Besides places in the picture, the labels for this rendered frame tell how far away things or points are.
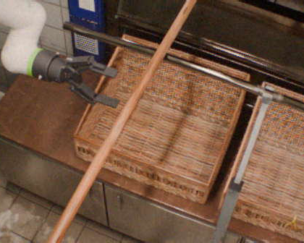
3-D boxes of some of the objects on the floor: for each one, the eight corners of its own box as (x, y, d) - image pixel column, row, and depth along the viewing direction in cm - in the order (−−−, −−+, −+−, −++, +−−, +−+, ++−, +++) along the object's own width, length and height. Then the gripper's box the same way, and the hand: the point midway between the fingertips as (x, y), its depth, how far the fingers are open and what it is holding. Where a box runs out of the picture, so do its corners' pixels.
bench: (56, 114, 297) (43, 43, 251) (476, 273, 242) (554, 226, 196) (6, 191, 266) (-21, 127, 220) (470, 385, 211) (562, 360, 165)
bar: (90, 187, 270) (67, 17, 175) (322, 277, 241) (436, 146, 146) (63, 236, 252) (17, 80, 158) (306, 336, 224) (426, 233, 129)
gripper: (56, 32, 151) (121, 52, 146) (64, 86, 171) (123, 107, 166) (43, 48, 147) (109, 70, 142) (53, 103, 167) (113, 124, 162)
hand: (113, 88), depth 154 cm, fingers open, 13 cm apart
